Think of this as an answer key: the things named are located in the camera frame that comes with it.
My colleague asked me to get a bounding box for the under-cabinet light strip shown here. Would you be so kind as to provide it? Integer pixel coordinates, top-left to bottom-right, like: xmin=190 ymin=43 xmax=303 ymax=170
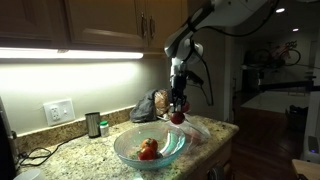
xmin=0 ymin=47 xmax=143 ymax=59

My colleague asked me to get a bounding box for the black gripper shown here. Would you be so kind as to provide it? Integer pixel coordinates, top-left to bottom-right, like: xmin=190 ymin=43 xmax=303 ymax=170
xmin=170 ymin=58 xmax=204 ymax=113

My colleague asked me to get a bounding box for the small green-lid jar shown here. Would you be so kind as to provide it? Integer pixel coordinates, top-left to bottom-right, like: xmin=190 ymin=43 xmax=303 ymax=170
xmin=99 ymin=121 xmax=109 ymax=137

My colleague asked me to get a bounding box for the black appliance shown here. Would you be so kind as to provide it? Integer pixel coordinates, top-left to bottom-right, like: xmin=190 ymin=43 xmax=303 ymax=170
xmin=0 ymin=98 xmax=17 ymax=180

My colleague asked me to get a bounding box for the grey folded cloth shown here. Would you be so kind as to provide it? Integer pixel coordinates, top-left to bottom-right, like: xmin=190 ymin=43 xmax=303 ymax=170
xmin=130 ymin=89 xmax=157 ymax=123

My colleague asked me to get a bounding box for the clear glass bowl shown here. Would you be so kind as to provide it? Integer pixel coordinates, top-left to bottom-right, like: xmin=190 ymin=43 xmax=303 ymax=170
xmin=114 ymin=124 xmax=186 ymax=170

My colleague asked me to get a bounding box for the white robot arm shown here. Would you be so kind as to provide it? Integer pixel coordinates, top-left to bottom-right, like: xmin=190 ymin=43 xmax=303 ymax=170
xmin=164 ymin=0 xmax=279 ymax=114

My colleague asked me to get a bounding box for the upper wooden cabinet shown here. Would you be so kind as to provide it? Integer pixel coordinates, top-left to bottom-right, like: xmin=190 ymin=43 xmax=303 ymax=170
xmin=0 ymin=0 xmax=187 ymax=54

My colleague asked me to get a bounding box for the bagged bread loaf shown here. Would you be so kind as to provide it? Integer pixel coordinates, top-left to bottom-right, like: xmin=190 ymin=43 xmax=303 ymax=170
xmin=154 ymin=90 xmax=170 ymax=116

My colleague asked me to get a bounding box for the white wall outlet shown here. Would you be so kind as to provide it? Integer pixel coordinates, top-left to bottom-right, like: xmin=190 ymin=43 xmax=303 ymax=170
xmin=43 ymin=99 xmax=75 ymax=126

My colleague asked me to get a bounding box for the red peach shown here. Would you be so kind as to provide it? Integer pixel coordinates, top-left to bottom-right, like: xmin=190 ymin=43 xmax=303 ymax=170
xmin=170 ymin=112 xmax=185 ymax=125

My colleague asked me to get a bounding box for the stainless steel cup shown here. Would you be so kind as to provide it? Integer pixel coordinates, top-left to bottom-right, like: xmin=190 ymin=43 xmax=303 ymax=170
xmin=85 ymin=112 xmax=101 ymax=138

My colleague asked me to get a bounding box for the white lid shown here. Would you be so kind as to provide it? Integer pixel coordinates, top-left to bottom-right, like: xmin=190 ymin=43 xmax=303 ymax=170
xmin=13 ymin=169 xmax=46 ymax=180

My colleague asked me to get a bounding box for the black power cord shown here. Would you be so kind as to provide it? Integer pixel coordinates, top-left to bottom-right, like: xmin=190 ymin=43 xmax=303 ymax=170
xmin=18 ymin=133 xmax=88 ymax=168

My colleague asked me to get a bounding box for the red bicycle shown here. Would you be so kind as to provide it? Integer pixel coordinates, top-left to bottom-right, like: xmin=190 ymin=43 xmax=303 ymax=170
xmin=253 ymin=41 xmax=301 ymax=68

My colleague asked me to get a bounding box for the red fruit in bowl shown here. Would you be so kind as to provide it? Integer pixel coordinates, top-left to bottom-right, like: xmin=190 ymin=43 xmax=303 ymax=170
xmin=138 ymin=147 xmax=156 ymax=160
xmin=141 ymin=138 xmax=158 ymax=151

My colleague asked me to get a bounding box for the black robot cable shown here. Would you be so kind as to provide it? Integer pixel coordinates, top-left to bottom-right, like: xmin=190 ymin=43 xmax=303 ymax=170
xmin=185 ymin=0 xmax=281 ymax=107

